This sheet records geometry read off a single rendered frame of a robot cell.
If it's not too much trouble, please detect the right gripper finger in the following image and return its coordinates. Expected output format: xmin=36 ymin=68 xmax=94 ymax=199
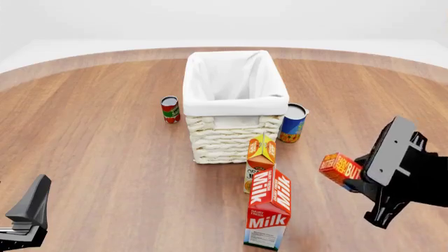
xmin=342 ymin=178 xmax=372 ymax=195
xmin=353 ymin=154 xmax=371 ymax=169

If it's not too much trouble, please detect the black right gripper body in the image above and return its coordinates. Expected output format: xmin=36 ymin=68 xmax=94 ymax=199
xmin=363 ymin=130 xmax=439 ymax=230

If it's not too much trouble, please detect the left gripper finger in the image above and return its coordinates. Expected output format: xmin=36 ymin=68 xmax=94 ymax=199
xmin=4 ymin=174 xmax=53 ymax=230

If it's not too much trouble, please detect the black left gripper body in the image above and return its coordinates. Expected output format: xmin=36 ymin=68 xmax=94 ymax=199
xmin=0 ymin=225 xmax=48 ymax=249

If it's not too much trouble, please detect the red butter box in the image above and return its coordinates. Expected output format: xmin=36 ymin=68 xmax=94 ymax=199
xmin=318 ymin=152 xmax=365 ymax=188

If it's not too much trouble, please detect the white woven basket cloth liner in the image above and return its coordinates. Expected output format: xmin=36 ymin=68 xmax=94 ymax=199
xmin=182 ymin=49 xmax=291 ymax=165

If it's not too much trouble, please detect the grey plate on black stalk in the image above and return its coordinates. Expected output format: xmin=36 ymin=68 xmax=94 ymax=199
xmin=363 ymin=115 xmax=420 ymax=187

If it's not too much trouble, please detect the blue and orange tin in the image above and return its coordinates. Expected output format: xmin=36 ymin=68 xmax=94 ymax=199
xmin=277 ymin=103 xmax=311 ymax=144

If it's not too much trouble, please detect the red and white milk carton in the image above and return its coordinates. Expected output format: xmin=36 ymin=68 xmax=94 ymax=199
xmin=243 ymin=167 xmax=293 ymax=252

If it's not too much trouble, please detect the orange juice carton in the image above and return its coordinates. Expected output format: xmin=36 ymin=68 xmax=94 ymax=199
xmin=243 ymin=132 xmax=277 ymax=195

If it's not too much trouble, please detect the small red tomato tin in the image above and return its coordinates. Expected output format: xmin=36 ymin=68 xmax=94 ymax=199
xmin=160 ymin=95 xmax=182 ymax=125

